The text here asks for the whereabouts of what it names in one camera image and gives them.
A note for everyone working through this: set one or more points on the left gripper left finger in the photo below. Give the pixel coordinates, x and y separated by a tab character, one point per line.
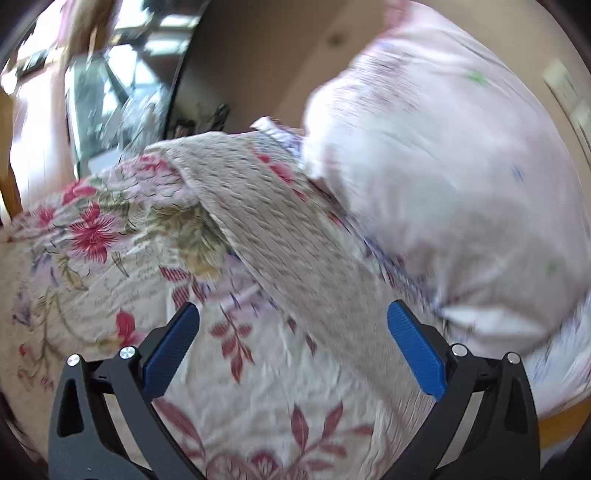
83	441

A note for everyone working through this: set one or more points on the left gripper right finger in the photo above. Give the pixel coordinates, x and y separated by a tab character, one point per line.
503	442

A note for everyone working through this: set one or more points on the beige cable-knit sweater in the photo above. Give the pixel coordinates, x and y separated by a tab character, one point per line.
318	269

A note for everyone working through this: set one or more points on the floral bed sheet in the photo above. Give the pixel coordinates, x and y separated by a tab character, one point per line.
99	265

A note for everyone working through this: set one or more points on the pink floral left pillow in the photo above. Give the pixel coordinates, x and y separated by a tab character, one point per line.
454	173

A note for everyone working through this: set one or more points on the white padded headboard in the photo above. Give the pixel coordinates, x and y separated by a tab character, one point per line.
266	57

